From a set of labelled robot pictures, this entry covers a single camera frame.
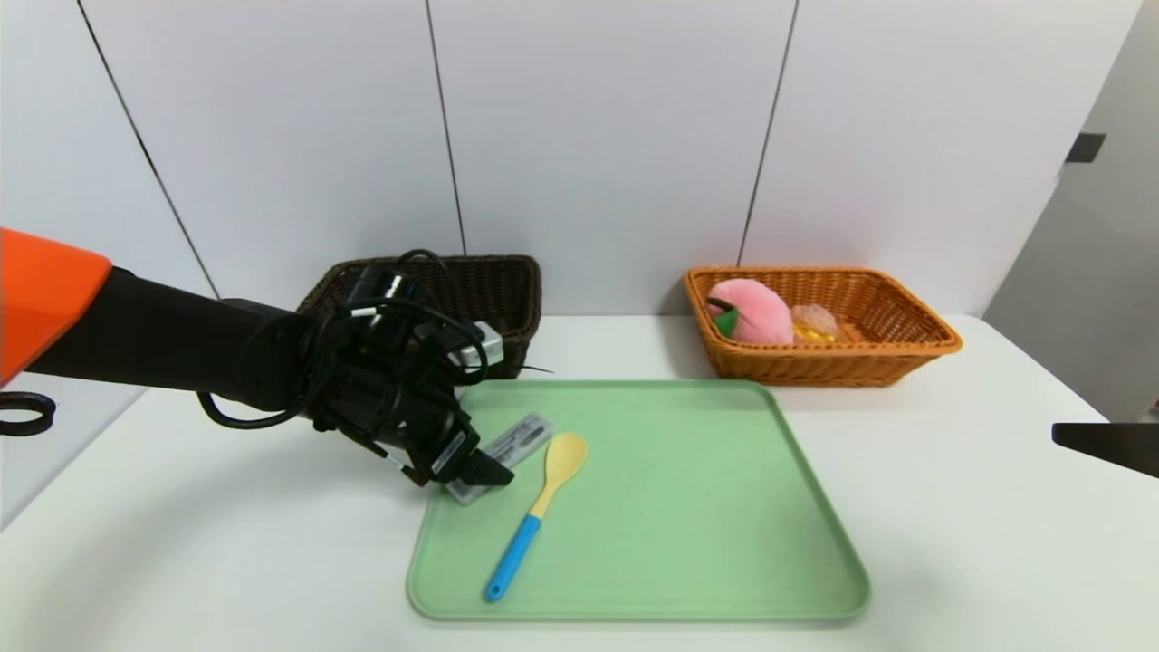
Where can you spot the orange and black left arm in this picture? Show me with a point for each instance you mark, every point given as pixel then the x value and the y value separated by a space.
pixel 181 344

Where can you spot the light green plastic tray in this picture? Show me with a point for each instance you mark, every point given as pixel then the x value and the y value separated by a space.
pixel 652 561

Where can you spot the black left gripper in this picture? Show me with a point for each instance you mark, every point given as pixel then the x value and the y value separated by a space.
pixel 449 459

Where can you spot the black wall fixture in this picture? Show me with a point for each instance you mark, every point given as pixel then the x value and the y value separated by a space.
pixel 1082 149

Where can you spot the cream puff bread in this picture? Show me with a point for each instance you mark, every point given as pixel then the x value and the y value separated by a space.
pixel 815 321

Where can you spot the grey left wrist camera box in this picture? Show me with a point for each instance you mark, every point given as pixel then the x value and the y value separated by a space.
pixel 480 346

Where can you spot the orange wicker basket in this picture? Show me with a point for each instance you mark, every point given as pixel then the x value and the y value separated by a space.
pixel 815 367

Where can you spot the dark brown wicker basket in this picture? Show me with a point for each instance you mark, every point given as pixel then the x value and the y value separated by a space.
pixel 507 299

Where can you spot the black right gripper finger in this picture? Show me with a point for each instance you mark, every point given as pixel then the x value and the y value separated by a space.
pixel 1132 444

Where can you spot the pink plush peach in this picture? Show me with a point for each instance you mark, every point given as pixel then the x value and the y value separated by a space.
pixel 761 317

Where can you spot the clear plastic compass case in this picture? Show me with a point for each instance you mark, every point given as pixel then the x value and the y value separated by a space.
pixel 525 436

